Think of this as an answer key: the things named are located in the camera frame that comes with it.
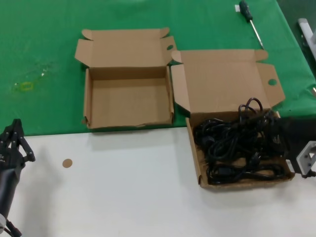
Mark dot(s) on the grey metal bar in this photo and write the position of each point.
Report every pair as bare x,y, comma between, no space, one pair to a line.
306,29

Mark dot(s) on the yellow rubber band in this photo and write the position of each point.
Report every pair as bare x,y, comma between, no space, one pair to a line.
21,87

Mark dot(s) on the small white sticker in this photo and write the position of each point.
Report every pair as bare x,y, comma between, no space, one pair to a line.
236,8

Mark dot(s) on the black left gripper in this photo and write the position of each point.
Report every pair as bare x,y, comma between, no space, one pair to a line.
10,160

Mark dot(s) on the small metal bracket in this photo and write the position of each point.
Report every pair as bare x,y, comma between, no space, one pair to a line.
314,90

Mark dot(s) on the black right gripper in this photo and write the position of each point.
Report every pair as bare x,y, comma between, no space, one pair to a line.
284,133

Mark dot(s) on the green felt tablecloth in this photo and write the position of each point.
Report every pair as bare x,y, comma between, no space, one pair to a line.
37,37

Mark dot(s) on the open brown cardboard box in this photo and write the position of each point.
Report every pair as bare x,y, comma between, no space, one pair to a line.
128,98
222,79

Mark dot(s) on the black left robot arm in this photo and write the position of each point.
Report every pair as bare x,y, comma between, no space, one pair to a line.
6,192

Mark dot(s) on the round cardboard disc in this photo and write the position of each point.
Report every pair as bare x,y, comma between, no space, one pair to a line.
67,163

